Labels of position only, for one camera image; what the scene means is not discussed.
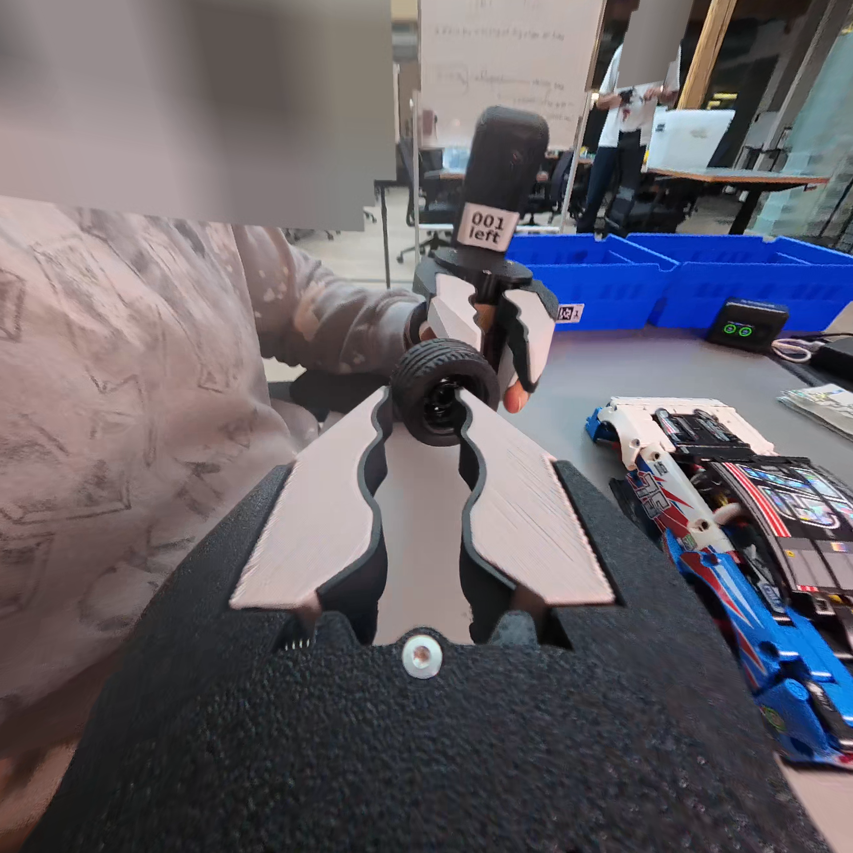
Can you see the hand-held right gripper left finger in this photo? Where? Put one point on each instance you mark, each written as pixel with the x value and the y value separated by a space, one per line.
pixel 306 533

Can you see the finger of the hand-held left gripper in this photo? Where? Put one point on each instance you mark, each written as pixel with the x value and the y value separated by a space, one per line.
pixel 450 310
pixel 536 333

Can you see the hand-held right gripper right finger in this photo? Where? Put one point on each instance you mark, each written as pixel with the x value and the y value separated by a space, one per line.
pixel 540 533

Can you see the black toy wheel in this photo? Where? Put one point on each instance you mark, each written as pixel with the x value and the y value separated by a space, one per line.
pixel 433 366

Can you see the blue white toy race car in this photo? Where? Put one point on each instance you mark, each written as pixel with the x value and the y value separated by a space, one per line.
pixel 733 533

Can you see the person's left forearm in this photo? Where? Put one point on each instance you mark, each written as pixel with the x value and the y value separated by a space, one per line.
pixel 333 320

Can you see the grey desk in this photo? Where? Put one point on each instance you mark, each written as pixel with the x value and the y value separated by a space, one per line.
pixel 633 373

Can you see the black office chair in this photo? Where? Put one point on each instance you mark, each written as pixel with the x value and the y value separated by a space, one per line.
pixel 553 186
pixel 433 193

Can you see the blue plastic bin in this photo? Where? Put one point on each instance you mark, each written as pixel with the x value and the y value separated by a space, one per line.
pixel 733 286
pixel 600 286

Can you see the large whiteboard on stand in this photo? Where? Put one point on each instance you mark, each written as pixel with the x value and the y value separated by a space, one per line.
pixel 506 66

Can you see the white storage bin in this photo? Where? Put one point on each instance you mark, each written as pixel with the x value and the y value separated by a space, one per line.
pixel 690 140

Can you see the black battery charger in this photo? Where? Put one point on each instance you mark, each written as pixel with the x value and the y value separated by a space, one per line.
pixel 746 320

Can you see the person's bleached grey sweatshirt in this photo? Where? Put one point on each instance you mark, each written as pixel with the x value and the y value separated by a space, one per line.
pixel 133 400

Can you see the wooden top table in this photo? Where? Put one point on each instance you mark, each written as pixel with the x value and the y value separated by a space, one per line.
pixel 733 176

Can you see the toy sticker sheet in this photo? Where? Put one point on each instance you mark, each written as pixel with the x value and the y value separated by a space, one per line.
pixel 819 406

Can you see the black power adapter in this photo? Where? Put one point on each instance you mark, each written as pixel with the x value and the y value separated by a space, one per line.
pixel 836 356

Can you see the wooden support post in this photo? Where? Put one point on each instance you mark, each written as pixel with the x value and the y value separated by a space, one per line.
pixel 710 46

